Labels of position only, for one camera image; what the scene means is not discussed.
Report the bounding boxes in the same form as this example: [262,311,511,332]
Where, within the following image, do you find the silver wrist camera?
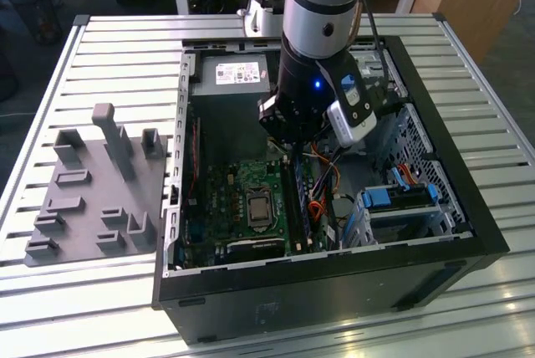
[325,100,378,149]

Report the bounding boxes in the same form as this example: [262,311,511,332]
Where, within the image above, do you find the silver power supply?
[194,54,273,100]

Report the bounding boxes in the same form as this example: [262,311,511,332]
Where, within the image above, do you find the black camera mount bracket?
[315,54,374,127]

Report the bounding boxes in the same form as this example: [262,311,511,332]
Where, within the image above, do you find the black and silver PC case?
[150,34,512,345]

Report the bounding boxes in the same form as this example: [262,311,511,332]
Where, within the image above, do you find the grey parts rack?
[23,102,175,269]

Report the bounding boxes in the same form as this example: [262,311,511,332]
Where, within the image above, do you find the green motherboard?
[177,152,331,269]

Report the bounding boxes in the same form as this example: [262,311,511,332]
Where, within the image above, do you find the orange and red wires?
[308,201,334,223]

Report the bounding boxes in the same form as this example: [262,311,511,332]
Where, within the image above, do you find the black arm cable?
[354,0,388,58]

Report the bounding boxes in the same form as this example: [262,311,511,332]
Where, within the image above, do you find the hard disk in blue carrier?
[361,184,440,211]

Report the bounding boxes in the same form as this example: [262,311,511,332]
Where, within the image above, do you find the RAM stick with blue label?
[293,152,313,246]

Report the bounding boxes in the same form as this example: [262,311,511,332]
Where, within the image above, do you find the metal disk bay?
[340,102,476,250]

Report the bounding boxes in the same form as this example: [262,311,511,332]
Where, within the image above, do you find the black graphics card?
[225,237,288,261]

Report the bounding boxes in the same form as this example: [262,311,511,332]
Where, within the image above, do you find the metal CPU socket cover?
[244,189,277,232]

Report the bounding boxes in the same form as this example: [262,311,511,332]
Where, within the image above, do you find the blue flat data wire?
[391,163,423,192]

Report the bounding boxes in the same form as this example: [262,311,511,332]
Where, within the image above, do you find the silver CPU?
[248,197,271,221]

